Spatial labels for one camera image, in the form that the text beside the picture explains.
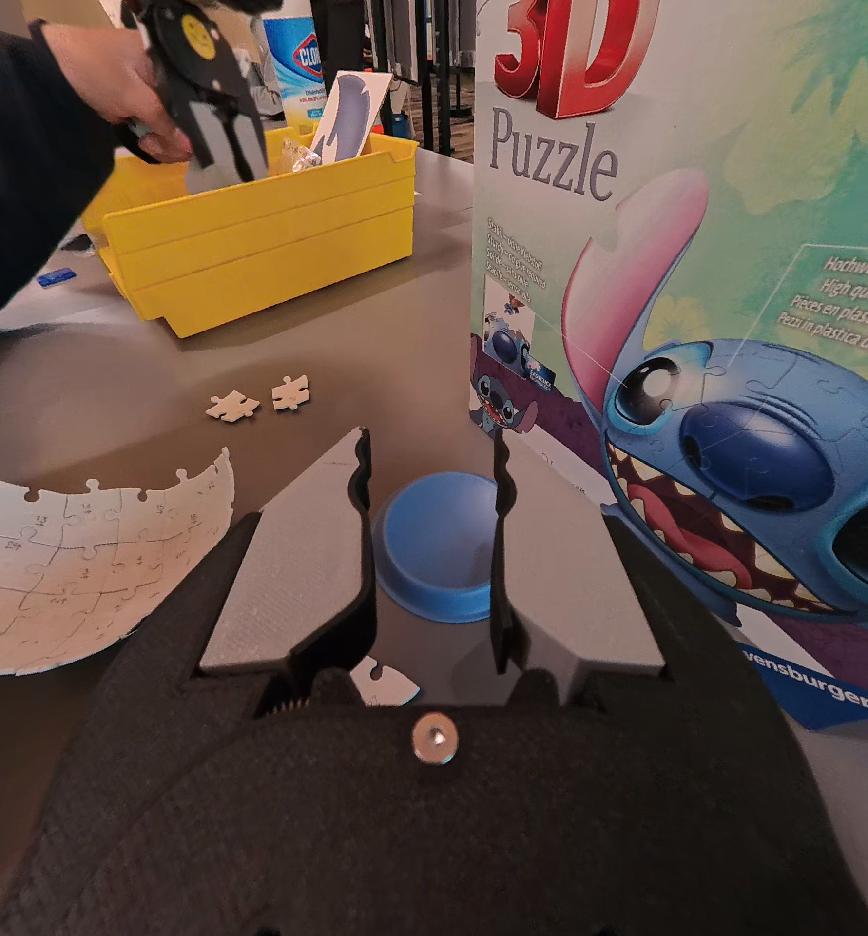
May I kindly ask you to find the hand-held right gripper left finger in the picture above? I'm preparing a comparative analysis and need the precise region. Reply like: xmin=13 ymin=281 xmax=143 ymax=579
xmin=197 ymin=426 xmax=378 ymax=675

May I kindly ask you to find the clear plastic bag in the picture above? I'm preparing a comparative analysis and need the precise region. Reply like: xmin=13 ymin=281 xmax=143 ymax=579
xmin=282 ymin=137 xmax=325 ymax=175

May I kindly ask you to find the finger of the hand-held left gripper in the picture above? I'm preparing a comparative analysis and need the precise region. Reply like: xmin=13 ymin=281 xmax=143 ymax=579
xmin=229 ymin=108 xmax=270 ymax=184
xmin=184 ymin=104 xmax=243 ymax=195

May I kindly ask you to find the wipes canister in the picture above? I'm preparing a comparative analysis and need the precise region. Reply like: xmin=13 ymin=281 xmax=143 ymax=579
xmin=262 ymin=15 xmax=327 ymax=136

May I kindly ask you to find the blue white printed card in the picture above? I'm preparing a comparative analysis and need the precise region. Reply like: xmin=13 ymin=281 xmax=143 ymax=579
xmin=308 ymin=71 xmax=394 ymax=163

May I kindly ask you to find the blue round plastic stand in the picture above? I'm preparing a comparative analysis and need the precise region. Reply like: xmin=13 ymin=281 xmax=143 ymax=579
xmin=373 ymin=471 xmax=501 ymax=624

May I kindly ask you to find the yellow plastic bin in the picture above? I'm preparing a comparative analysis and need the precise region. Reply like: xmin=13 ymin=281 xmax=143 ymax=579
xmin=81 ymin=130 xmax=419 ymax=339

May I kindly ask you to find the person's left hand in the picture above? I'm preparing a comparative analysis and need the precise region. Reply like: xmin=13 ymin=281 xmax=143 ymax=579
xmin=41 ymin=20 xmax=193 ymax=165

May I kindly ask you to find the white assembled puzzle ball section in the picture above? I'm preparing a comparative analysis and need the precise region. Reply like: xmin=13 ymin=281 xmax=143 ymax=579
xmin=0 ymin=448 xmax=235 ymax=677

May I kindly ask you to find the person's left forearm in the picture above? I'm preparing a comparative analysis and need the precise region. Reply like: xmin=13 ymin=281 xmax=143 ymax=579
xmin=0 ymin=22 xmax=116 ymax=337

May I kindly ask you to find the printed cardboard puzzle box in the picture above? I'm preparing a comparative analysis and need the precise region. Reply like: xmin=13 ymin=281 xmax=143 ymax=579
xmin=469 ymin=0 xmax=868 ymax=731

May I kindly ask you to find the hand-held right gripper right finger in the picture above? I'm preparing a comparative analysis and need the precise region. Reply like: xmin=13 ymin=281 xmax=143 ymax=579
xmin=489 ymin=426 xmax=666 ymax=692

